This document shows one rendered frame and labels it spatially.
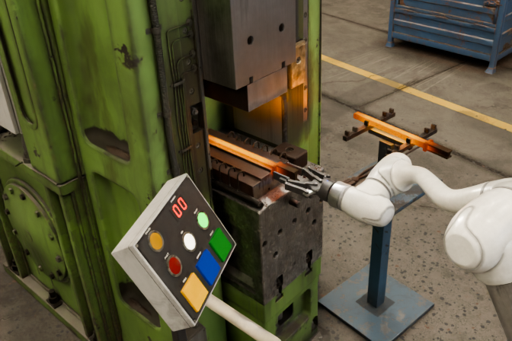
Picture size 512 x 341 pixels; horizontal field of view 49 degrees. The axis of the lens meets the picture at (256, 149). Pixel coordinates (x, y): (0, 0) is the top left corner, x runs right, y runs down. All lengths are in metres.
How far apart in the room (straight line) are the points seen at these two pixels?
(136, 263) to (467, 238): 0.78
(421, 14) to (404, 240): 3.02
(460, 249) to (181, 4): 1.02
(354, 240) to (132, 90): 1.93
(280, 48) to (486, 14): 3.84
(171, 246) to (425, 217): 2.25
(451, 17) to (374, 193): 4.02
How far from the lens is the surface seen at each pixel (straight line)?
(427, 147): 2.23
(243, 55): 1.73
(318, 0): 2.25
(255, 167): 2.05
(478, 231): 1.27
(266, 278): 2.16
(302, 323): 2.61
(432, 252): 3.28
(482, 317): 2.98
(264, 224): 2.00
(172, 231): 1.54
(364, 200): 1.80
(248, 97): 1.80
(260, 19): 1.77
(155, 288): 1.49
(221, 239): 1.68
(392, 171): 1.85
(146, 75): 1.68
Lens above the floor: 2.08
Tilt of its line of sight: 30 degrees down
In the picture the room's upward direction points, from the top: 3 degrees counter-clockwise
